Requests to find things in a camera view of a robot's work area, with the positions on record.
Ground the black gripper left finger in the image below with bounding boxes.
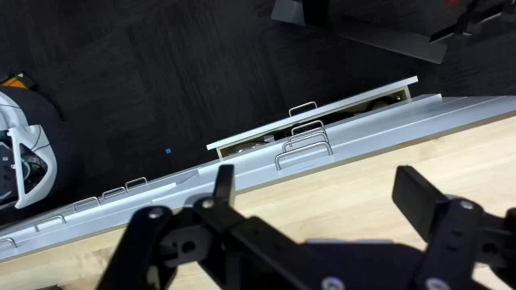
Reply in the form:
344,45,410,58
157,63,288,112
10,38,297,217
96,162,325,290

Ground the silver drawer handle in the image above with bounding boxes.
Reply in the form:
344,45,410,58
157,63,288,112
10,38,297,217
291,119,328,135
288,100,320,117
283,137,335,156
289,127,331,145
72,195,102,212
125,175,151,190
35,212,68,233
273,143,336,172
101,185,127,201

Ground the black stand frame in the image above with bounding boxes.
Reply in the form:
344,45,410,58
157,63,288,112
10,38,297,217
430,0,516,45

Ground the white open drawer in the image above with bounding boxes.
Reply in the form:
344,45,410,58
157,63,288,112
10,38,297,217
207,74,422,161

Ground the white drawer cabinet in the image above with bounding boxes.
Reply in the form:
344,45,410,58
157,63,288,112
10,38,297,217
0,93,516,264

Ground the white grey wheeled device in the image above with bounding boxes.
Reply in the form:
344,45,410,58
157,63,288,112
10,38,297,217
0,71,75,222

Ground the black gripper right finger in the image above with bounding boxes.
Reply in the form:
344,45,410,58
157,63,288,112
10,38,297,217
393,164,516,290

